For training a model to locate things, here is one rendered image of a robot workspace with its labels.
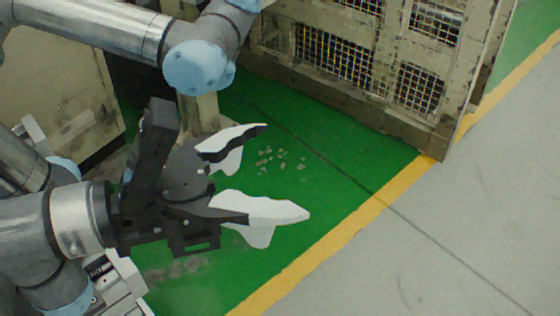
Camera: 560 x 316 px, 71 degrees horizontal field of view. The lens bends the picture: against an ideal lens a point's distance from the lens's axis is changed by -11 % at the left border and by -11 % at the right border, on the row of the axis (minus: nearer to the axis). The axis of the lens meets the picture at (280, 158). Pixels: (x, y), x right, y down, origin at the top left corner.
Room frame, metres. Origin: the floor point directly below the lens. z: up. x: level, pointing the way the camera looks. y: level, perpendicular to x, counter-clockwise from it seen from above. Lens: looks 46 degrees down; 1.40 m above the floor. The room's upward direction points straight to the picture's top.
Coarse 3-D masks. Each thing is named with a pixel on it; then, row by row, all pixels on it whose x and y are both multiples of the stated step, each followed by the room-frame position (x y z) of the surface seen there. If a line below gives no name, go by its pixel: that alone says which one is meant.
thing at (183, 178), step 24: (168, 168) 0.30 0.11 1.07; (192, 168) 0.29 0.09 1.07; (96, 192) 0.26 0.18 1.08; (168, 192) 0.26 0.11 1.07; (192, 192) 0.26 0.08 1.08; (96, 216) 0.23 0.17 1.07; (120, 216) 0.25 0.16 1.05; (144, 216) 0.25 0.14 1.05; (168, 216) 0.25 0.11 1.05; (120, 240) 0.24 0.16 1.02; (144, 240) 0.24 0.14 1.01; (168, 240) 0.24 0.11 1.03; (192, 240) 0.24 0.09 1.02; (216, 240) 0.25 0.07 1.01
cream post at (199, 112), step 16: (160, 0) 1.48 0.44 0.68; (176, 0) 1.42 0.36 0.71; (176, 16) 1.43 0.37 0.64; (192, 16) 1.44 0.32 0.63; (192, 96) 1.41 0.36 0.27; (208, 96) 1.46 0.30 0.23; (192, 112) 1.42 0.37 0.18; (208, 112) 1.45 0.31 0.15; (192, 128) 1.44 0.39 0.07; (208, 128) 1.44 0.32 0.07
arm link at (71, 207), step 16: (64, 192) 0.25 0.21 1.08; (80, 192) 0.25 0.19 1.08; (64, 208) 0.24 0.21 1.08; (80, 208) 0.24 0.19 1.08; (64, 224) 0.22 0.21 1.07; (80, 224) 0.22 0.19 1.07; (96, 224) 0.23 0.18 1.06; (64, 240) 0.21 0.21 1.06; (80, 240) 0.22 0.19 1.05; (96, 240) 0.22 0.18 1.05; (80, 256) 0.22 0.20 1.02
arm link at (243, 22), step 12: (216, 0) 0.61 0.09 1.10; (228, 0) 0.59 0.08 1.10; (240, 0) 0.59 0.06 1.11; (252, 0) 0.60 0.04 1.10; (204, 12) 0.57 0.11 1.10; (216, 12) 0.56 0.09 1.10; (228, 12) 0.57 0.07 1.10; (240, 12) 0.59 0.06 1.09; (252, 12) 0.60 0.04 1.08; (240, 24) 0.57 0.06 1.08; (240, 36) 0.56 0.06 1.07; (240, 48) 0.62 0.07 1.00
